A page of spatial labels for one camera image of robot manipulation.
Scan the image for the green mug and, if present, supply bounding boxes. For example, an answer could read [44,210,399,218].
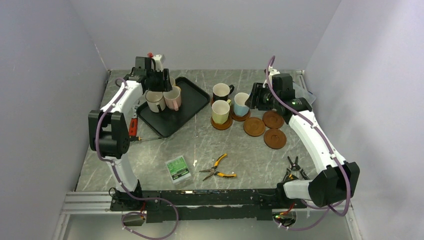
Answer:
[211,99,232,125]

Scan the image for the black handled cutters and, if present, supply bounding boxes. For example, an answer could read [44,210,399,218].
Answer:
[282,156,310,183]

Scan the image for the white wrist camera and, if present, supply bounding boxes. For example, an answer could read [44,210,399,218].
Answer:
[147,52,166,72]
[267,67,280,82]

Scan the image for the clear plastic organizer box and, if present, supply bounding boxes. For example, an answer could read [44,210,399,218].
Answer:
[292,82,317,105]

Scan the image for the green screw bit box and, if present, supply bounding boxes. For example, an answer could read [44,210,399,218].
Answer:
[165,155,192,185]

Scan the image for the yellow mug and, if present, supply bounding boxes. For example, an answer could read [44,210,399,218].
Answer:
[169,77,176,86]

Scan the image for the yellow handled pliers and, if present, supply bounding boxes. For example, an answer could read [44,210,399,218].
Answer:
[199,152,238,182]

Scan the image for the black plastic tray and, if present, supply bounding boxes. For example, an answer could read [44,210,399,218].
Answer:
[136,76,210,138]

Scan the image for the white ribbed mug black handle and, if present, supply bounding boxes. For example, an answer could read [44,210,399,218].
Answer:
[145,90,167,113]

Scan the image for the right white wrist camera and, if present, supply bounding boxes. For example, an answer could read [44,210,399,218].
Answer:
[267,67,280,82]

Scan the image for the pink mug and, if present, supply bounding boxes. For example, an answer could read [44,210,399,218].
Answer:
[163,86,182,111]

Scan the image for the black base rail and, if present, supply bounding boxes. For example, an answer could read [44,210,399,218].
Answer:
[110,188,306,223]

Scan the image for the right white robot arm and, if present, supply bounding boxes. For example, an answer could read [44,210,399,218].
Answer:
[245,73,360,208]

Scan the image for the blue mug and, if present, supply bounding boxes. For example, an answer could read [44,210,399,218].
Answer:
[233,92,250,117]

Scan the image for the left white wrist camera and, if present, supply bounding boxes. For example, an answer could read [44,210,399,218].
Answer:
[147,52,166,72]

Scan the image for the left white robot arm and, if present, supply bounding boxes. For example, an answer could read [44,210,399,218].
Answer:
[88,53,173,210]

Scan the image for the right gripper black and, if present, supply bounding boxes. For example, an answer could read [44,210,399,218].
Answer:
[245,82,280,111]

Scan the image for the black yellow screwdriver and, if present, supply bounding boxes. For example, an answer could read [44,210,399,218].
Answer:
[129,136,162,142]

